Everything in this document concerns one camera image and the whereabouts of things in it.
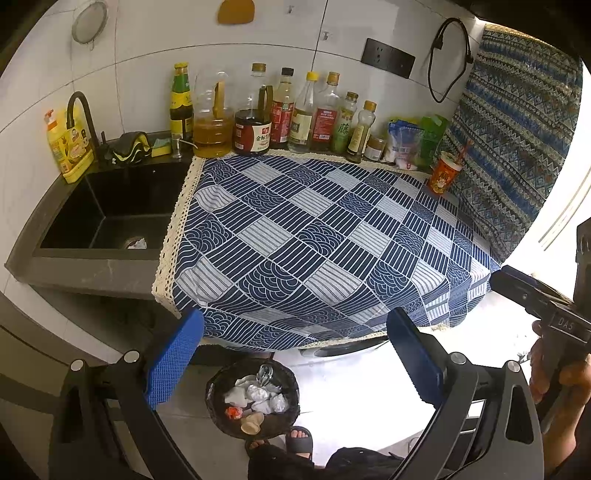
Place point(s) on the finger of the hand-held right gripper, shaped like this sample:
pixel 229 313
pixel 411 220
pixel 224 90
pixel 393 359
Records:
pixel 526 290

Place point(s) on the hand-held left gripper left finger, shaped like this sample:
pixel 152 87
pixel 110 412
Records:
pixel 173 355

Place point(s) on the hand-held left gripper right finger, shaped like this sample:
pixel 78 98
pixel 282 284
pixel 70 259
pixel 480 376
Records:
pixel 413 355

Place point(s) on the round bin with black bag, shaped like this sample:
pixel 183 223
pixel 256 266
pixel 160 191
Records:
pixel 217 401

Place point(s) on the white paper cup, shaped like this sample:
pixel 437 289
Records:
pixel 236 397

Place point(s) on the red white wrapper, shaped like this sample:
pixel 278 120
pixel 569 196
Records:
pixel 233 413

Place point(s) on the white plastic ball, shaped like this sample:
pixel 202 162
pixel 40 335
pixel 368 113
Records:
pixel 257 392
pixel 279 403

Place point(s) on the beige paper cup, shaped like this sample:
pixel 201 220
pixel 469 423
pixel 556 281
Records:
pixel 253 423

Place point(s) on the person's right forearm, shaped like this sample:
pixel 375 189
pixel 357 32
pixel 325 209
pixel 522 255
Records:
pixel 568 434

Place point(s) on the person's right hand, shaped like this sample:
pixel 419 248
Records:
pixel 540 383

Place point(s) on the white tissue in drain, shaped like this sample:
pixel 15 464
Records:
pixel 137 243

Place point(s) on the person's dark clothing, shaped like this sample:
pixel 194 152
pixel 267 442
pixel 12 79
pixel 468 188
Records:
pixel 346 464

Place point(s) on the red paper cup with straw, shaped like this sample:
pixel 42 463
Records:
pixel 442 177

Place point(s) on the blue patterned curtain cloth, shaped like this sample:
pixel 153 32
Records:
pixel 508 138

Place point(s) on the blue patterned tablecloth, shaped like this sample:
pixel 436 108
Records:
pixel 300 249

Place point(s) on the black kitchen sink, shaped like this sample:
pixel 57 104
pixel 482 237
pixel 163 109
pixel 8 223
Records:
pixel 106 203

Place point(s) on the green packet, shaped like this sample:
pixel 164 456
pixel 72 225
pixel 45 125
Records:
pixel 434 136

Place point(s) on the white blue seasoning bag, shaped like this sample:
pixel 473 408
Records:
pixel 404 145

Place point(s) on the small glass jar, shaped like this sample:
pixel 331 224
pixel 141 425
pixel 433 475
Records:
pixel 375 150

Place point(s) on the metal soap pump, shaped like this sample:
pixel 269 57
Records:
pixel 177 147

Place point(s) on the yellow green sponge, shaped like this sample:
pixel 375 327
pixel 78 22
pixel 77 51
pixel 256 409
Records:
pixel 161 146

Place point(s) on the yellow black cleaning cloth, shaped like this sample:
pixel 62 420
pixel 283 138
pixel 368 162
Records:
pixel 131 147

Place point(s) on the large cooking oil jug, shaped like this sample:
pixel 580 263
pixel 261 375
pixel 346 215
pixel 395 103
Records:
pixel 212 136

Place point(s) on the small gold-capped clear bottle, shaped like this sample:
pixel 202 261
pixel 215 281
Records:
pixel 359 136

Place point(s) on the yellow dish soap bottle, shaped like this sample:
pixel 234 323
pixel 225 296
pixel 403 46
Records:
pixel 67 147

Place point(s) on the clear bottle with green label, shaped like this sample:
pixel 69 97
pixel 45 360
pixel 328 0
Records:
pixel 344 131

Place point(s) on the dark soy sauce jug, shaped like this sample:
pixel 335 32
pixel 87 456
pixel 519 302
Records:
pixel 251 134

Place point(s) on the black faucet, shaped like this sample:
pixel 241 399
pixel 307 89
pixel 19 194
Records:
pixel 94 131

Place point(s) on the clear bottle with red label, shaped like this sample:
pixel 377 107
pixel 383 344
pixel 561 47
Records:
pixel 324 124

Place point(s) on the green yellow sauce bottle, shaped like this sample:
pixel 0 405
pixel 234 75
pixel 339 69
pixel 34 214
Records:
pixel 181 104

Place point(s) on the yellow-capped clear vinegar bottle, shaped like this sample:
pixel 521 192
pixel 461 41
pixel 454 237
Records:
pixel 301 124

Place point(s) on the dark-capped red label bottle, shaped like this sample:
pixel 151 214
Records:
pixel 281 120

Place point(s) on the round metal strainer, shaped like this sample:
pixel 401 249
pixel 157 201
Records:
pixel 90 21

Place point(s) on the black wall socket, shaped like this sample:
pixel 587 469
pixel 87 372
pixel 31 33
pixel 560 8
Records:
pixel 388 57

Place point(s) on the orange wall pad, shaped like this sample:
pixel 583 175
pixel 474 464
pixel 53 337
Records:
pixel 236 10

